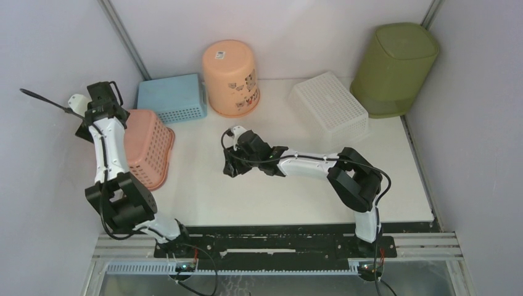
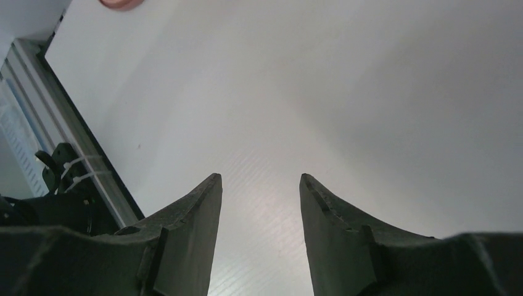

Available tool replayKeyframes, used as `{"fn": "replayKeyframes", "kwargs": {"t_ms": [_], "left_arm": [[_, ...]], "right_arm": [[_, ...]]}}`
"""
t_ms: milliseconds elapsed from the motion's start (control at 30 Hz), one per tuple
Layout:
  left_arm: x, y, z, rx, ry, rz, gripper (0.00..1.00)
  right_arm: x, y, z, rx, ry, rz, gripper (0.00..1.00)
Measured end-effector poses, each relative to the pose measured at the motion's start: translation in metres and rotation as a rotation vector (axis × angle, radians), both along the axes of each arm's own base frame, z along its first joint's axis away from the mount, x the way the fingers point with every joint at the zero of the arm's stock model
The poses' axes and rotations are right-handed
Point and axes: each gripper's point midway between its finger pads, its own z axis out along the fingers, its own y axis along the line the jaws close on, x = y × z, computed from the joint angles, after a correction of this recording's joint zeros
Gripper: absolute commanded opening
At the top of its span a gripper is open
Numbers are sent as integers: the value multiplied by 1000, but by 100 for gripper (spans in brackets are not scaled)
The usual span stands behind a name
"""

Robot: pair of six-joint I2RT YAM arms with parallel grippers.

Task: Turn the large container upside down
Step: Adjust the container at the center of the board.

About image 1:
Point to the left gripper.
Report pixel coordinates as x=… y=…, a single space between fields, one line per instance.
x=127 y=116

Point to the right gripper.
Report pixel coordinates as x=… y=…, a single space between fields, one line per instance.
x=229 y=168

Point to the pink plastic basket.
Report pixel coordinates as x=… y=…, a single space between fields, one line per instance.
x=148 y=146

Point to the blue plastic basket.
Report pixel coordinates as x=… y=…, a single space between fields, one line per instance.
x=174 y=99

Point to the orange capybara bucket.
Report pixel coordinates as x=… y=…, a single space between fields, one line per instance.
x=230 y=77

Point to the clear white plastic tray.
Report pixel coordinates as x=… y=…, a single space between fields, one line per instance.
x=332 y=116

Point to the green mesh waste bin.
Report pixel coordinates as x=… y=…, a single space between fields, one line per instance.
x=394 y=68

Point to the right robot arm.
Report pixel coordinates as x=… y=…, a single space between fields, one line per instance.
x=358 y=184

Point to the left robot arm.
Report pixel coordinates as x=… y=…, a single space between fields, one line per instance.
x=125 y=206

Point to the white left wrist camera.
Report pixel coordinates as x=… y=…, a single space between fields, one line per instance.
x=79 y=103

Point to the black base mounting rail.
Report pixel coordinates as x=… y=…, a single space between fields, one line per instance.
x=310 y=247

